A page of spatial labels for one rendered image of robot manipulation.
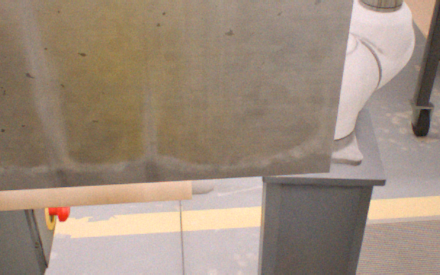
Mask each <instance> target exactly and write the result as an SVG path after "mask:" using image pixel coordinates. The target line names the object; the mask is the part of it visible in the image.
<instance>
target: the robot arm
mask: <svg viewBox="0 0 440 275"><path fill-rule="evenodd" d="M414 46H415V34H414V30H413V27H412V13H411V10H410V8H409V7H408V6H407V5H406V3H405V2H404V1H403V0H353V9H352V15H351V25H350V32H349V37H348V48H347V53H346V59H345V69H344V74H343V80H342V85H341V90H340V101H339V106H338V112H337V122H336V128H335V138H334V144H333V149H332V160H331V163H343V164H351V165H360V164H361V163H362V161H363V156H362V154H361V152H360V151H359V150H358V147H357V144H356V136H355V132H354V127H355V122H356V117H357V114H358V112H360V111H361V110H362V108H363V106H364V104H365V103H366V102H367V100H368V99H369V97H370V95H371V94H372V92H374V91H375V90H377V89H379V88H381V87H382V86H383V85H384V84H386V83H387V82H388V81H390V80H391V79H392V78H394V77H395V75H396V74H397V73H398V72H399V71H400V70H401V69H402V68H403V67H404V66H405V65H406V64H407V62H409V59H410V58H411V56H412V53H413V50H414Z"/></svg>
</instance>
